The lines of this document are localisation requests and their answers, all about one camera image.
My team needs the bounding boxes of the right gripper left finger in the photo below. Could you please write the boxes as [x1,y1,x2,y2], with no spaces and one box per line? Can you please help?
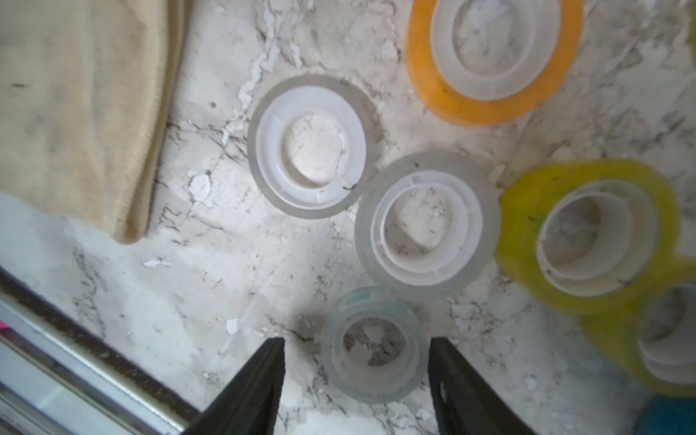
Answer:
[183,337,286,435]

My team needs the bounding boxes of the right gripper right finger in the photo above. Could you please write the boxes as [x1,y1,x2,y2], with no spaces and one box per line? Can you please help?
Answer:
[428,337,535,435]

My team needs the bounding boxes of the clear tape roll bottom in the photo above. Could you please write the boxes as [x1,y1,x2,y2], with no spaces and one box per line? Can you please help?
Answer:
[317,286,429,404]

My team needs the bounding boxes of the clear tape roll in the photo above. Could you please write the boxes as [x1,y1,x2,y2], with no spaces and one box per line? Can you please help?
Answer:
[355,150,501,302]
[317,286,429,404]
[248,75,382,219]

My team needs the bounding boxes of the yellow-green tape roll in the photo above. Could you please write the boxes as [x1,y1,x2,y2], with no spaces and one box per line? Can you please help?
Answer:
[580,257,695,398]
[496,159,680,315]

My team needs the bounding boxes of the orange tape roll right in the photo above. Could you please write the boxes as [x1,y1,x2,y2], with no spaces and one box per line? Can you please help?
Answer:
[405,0,584,126]

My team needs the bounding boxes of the blue tin can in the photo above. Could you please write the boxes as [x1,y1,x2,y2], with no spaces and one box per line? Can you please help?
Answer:
[633,396,696,435]

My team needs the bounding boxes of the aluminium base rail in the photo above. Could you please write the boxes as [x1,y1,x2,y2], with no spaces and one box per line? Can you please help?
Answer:
[1,271,199,434]

